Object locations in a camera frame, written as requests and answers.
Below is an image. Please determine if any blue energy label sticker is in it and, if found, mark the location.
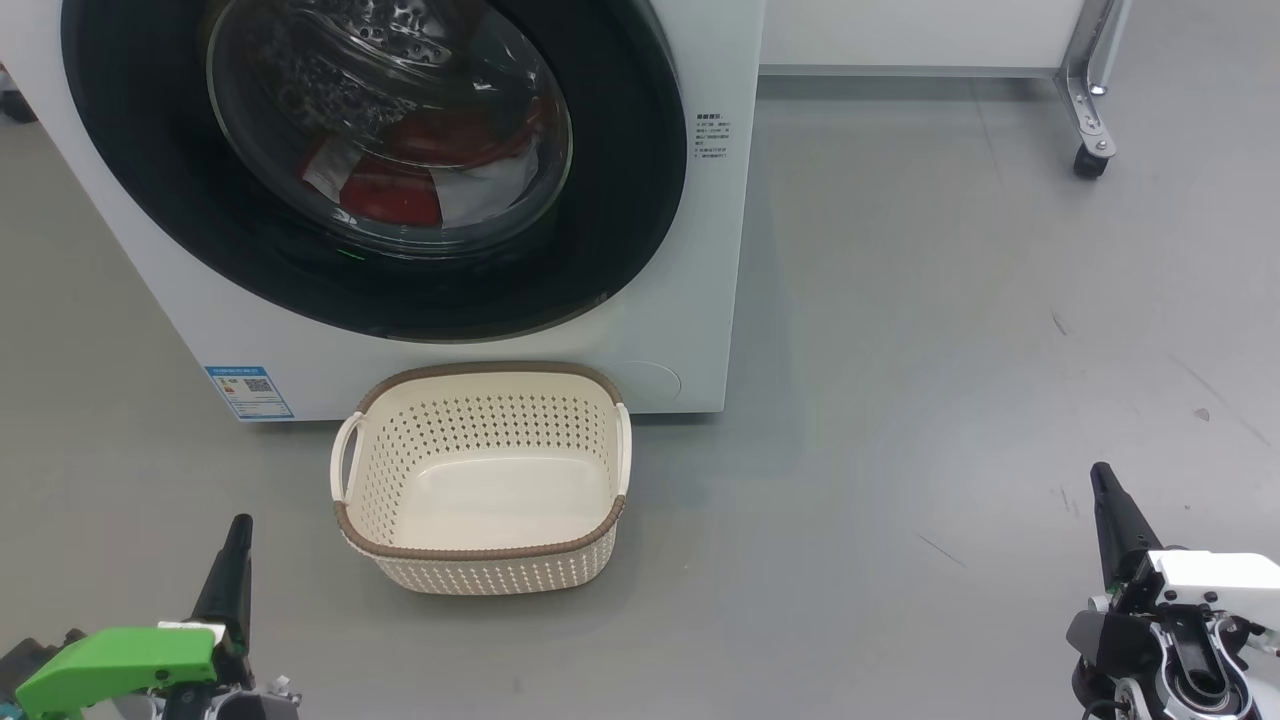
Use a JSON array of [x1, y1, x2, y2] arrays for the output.
[[205, 365, 296, 422]]

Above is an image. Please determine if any silver metal frame leg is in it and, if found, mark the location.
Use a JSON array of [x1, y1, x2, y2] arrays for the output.
[[1055, 0, 1136, 161]]

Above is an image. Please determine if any white garment with red trim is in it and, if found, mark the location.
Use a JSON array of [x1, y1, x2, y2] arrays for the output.
[[300, 140, 543, 227]]

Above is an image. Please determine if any white front-load washing machine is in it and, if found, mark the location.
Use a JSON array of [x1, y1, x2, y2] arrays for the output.
[[0, 0, 766, 423]]

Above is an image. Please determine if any cream perforated laundry basket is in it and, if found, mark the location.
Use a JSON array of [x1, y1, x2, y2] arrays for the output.
[[330, 362, 633, 597]]

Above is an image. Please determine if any red Bulls basketball jersey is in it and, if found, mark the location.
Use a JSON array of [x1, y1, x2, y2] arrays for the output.
[[335, 100, 546, 229]]

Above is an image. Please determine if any small dark floor object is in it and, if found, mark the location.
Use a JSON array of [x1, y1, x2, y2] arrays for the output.
[[0, 65, 39, 126]]

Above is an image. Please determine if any white flat panel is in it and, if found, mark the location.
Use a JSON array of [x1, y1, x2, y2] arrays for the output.
[[760, 0, 1091, 79]]

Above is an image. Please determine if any round black glass washer door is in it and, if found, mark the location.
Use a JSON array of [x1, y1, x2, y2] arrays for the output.
[[60, 0, 689, 343]]

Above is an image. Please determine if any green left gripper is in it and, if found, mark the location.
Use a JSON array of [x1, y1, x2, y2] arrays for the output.
[[15, 515, 301, 720]]

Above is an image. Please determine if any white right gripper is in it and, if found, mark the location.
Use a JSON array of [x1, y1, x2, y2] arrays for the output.
[[1065, 462, 1280, 720]]

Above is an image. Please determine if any round drain filter cover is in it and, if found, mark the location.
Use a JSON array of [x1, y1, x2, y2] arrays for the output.
[[615, 360, 683, 406]]

